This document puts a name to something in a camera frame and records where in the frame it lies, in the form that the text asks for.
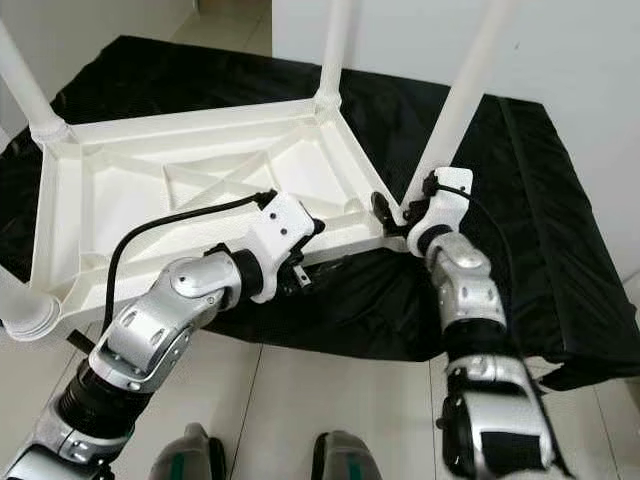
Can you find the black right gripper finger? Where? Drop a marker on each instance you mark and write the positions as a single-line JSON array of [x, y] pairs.
[[382, 210]]

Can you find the white plastic table top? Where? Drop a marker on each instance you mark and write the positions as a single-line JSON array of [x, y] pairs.
[[100, 190]]

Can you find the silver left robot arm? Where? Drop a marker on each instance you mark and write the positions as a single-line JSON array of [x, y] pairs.
[[160, 315]]

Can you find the black table cloth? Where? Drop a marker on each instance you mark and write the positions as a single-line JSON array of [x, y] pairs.
[[560, 200]]

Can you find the grey robot right leg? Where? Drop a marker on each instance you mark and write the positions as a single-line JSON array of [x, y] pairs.
[[348, 458]]

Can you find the grey robot leg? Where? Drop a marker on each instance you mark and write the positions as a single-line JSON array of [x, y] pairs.
[[348, 458], [192, 455]]

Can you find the black metal table leg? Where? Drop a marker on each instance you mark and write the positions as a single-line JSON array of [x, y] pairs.
[[80, 341], [442, 422]]

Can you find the grey robot left leg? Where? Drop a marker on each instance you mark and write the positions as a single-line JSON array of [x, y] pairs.
[[192, 455]]

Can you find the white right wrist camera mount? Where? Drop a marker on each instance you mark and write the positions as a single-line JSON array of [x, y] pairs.
[[448, 190]]

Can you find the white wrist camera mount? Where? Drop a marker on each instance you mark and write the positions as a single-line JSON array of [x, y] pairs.
[[280, 230], [448, 190]]

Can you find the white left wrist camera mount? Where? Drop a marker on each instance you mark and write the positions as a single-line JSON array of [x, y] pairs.
[[280, 230]]

